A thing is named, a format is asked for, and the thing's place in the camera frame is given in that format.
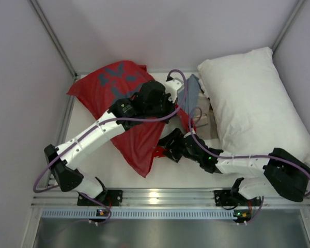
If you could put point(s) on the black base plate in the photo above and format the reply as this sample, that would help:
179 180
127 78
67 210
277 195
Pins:
110 198
228 198

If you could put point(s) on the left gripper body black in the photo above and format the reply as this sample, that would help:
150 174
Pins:
168 102

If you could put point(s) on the aluminium corner post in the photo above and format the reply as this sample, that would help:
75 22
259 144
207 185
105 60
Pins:
293 15
52 36

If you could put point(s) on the beige grey pillowcase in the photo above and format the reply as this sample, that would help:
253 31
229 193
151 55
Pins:
206 126

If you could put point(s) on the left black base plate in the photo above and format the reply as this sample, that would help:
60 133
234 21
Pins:
110 198

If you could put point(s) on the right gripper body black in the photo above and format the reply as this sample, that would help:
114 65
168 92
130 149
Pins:
176 144

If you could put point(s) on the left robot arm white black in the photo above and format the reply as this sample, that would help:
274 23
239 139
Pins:
65 159

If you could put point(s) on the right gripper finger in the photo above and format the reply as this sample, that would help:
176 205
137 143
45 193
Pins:
173 141
173 154

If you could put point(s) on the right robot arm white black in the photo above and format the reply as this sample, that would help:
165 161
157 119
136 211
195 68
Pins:
277 173

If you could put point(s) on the white bare pillow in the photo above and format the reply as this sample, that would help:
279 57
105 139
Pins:
253 111

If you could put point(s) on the aluminium mounting rail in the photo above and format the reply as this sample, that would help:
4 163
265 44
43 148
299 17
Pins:
139 198

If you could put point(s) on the red pillowcase with grey print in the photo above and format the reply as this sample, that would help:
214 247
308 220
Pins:
101 89

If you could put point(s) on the left aluminium corner post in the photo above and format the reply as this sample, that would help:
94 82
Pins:
52 36

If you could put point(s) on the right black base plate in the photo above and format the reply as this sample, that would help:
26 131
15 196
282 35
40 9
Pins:
228 198

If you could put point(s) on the right aluminium corner post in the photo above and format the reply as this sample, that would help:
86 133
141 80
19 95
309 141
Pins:
293 15

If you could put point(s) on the white slotted cable duct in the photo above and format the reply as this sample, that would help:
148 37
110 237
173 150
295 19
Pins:
133 214

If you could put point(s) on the blue grey pillowcase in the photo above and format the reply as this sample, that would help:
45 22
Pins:
192 96

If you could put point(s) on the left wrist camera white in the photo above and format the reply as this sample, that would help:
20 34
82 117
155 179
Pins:
174 87

